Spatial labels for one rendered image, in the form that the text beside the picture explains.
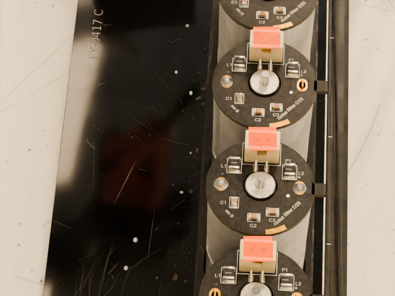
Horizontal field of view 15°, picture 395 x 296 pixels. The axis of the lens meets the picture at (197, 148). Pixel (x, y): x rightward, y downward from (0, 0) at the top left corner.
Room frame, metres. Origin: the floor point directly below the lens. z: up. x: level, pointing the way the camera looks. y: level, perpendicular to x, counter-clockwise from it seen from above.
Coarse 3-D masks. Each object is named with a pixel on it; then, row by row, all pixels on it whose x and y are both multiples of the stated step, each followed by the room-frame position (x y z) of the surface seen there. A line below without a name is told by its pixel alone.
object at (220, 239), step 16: (256, 176) 0.17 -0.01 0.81; (256, 192) 0.16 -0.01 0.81; (272, 192) 0.16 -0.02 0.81; (208, 208) 0.16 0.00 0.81; (208, 224) 0.16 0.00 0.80; (224, 224) 0.16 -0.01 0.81; (304, 224) 0.16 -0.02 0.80; (208, 240) 0.16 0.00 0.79; (224, 240) 0.16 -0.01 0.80; (288, 240) 0.16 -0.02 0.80; (304, 240) 0.16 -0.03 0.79; (208, 256) 0.16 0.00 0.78; (288, 256) 0.16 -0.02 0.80
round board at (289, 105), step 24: (240, 48) 0.20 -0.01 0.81; (288, 48) 0.20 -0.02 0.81; (216, 72) 0.20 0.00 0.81; (240, 72) 0.20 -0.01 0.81; (288, 72) 0.20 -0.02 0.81; (312, 72) 0.20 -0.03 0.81; (216, 96) 0.19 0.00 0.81; (240, 96) 0.19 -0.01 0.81; (288, 96) 0.19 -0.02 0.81; (312, 96) 0.19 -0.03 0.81; (240, 120) 0.18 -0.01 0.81; (264, 120) 0.18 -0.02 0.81; (288, 120) 0.18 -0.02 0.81
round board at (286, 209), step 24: (240, 144) 0.18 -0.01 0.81; (216, 168) 0.17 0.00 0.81; (240, 168) 0.17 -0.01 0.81; (264, 168) 0.17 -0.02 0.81; (288, 168) 0.17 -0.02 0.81; (216, 192) 0.16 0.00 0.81; (240, 192) 0.16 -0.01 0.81; (288, 192) 0.16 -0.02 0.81; (312, 192) 0.16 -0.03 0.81; (216, 216) 0.16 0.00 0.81; (240, 216) 0.16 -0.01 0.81; (264, 216) 0.16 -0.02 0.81; (288, 216) 0.16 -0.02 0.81
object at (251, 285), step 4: (248, 284) 0.14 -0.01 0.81; (252, 284) 0.14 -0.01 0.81; (256, 284) 0.14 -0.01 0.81; (260, 284) 0.14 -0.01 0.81; (264, 284) 0.14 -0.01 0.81; (244, 288) 0.14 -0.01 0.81; (248, 288) 0.14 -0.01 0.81; (260, 288) 0.14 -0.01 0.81; (264, 288) 0.14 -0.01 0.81; (268, 288) 0.14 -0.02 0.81; (212, 292) 0.14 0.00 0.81; (216, 292) 0.14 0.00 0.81; (240, 292) 0.14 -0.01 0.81; (244, 292) 0.14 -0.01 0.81; (248, 292) 0.14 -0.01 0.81; (264, 292) 0.14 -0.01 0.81; (268, 292) 0.14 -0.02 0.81
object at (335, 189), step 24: (336, 0) 0.22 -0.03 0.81; (336, 24) 0.21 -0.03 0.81; (336, 48) 0.20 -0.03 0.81; (336, 72) 0.20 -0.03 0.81; (336, 96) 0.19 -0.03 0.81; (336, 120) 0.18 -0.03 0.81; (336, 144) 0.18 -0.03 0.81; (336, 168) 0.17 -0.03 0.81; (336, 192) 0.16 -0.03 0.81; (336, 216) 0.16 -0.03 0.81; (336, 240) 0.15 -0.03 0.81; (336, 264) 0.15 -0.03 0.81; (336, 288) 0.14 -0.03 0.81
